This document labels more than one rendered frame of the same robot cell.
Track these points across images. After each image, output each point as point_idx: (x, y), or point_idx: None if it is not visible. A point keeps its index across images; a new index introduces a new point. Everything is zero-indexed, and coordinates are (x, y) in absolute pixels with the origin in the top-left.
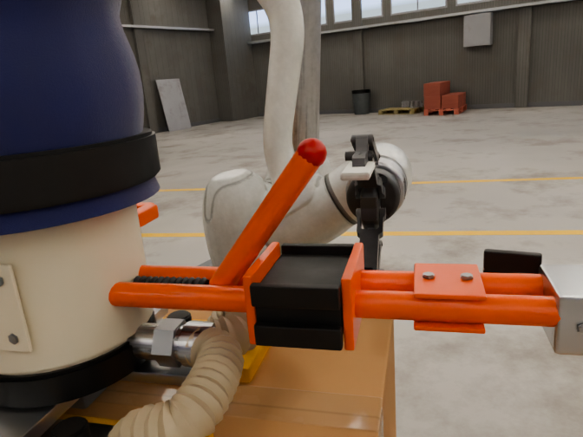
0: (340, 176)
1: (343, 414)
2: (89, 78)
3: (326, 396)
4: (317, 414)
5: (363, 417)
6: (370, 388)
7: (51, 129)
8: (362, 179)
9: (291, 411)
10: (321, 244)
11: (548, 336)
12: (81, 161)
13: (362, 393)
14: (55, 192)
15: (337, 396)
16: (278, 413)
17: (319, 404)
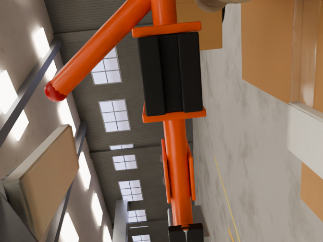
0: (63, 124)
1: (299, 78)
2: None
3: (313, 60)
4: (298, 53)
5: (298, 96)
6: (321, 109)
7: None
8: (76, 158)
9: (300, 28)
10: (142, 82)
11: (199, 211)
12: None
13: (316, 99)
14: None
15: (313, 71)
16: (298, 15)
17: (306, 54)
